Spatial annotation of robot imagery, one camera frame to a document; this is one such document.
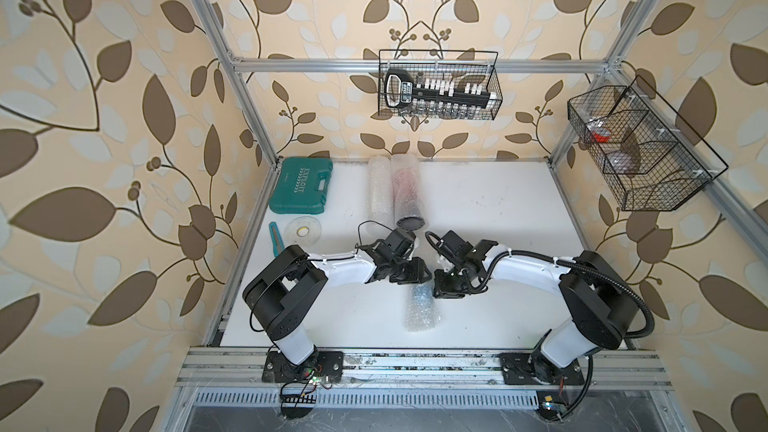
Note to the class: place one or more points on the green plastic tool case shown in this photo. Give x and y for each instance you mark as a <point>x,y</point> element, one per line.
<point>302,186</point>

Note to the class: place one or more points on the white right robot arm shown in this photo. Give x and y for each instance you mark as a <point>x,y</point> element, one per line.
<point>604,309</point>

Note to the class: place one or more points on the clear tape roll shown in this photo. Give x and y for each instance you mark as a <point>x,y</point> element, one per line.
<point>304,231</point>

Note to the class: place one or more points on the bubble wrap sheet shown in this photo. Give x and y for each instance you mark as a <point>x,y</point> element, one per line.
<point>421,312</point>

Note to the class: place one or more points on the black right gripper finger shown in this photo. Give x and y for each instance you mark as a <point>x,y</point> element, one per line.
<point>447,271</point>
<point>447,286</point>

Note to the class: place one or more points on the red item in basket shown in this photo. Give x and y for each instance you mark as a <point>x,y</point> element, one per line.
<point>597,132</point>

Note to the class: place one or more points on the black socket tool set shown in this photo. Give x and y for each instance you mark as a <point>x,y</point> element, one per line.
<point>401,90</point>

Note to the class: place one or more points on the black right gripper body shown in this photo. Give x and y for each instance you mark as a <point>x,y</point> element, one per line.
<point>458,265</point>

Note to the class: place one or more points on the black wire basket right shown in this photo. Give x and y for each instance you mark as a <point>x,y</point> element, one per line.
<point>657,159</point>

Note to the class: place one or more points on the aluminium frame rail base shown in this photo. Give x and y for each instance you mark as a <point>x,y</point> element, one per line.
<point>368,389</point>

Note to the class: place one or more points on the black wire basket back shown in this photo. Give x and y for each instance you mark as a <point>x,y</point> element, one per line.
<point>463,67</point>

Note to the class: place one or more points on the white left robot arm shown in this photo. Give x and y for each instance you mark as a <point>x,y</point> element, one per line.
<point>283,293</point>

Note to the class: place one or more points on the black wire basket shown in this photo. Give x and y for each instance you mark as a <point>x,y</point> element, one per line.
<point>463,67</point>
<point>657,159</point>

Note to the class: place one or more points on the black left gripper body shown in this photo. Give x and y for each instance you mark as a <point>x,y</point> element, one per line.
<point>395,261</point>

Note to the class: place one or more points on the clear bubble wrap roll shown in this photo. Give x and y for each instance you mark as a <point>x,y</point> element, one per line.
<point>380,191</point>

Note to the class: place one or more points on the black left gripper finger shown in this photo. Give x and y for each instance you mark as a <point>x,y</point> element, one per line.
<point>399,276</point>
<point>417,270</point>

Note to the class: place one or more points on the bubble wrapped red vase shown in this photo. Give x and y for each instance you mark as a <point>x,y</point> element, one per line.
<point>407,192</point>

